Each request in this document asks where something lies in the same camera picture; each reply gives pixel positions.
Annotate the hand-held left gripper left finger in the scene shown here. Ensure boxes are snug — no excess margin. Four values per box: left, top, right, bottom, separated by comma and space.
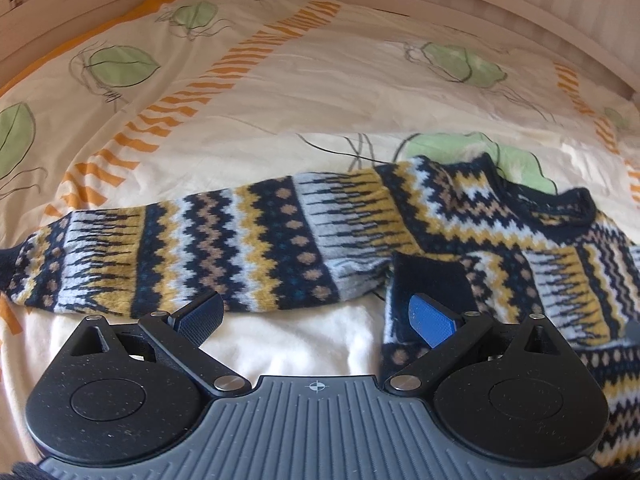
69, 290, 251, 397

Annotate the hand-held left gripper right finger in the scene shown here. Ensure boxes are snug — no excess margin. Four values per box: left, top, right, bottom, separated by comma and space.
384, 294, 577, 396

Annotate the patterned knit sweater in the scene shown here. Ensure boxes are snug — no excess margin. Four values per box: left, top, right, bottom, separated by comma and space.
0, 154, 640, 467

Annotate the leaf print duvet cover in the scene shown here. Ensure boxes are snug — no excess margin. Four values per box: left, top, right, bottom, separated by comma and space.
0, 0, 640, 466

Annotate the white wooden bed frame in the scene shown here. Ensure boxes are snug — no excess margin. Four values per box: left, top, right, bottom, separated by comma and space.
0, 0, 640, 106

